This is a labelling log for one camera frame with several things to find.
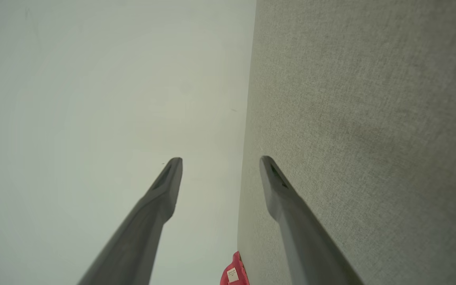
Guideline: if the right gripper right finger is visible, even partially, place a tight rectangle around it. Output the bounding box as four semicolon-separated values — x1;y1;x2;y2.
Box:
259;156;365;285

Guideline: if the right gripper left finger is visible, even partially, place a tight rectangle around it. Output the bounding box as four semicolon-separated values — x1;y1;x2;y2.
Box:
78;157;183;285

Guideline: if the red white printed jersey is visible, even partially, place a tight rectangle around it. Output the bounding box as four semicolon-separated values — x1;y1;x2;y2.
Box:
220;251;249;285

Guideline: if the grey fabric sofa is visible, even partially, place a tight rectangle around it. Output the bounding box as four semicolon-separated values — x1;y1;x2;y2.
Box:
237;0;456;285

